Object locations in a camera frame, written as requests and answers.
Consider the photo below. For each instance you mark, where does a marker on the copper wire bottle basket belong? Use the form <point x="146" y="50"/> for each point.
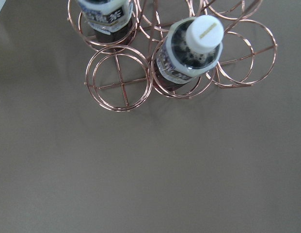
<point x="135" y="52"/>

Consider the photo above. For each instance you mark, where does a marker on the tea bottle white cap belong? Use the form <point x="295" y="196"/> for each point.
<point x="191" y="48"/>
<point x="111" y="20"/>

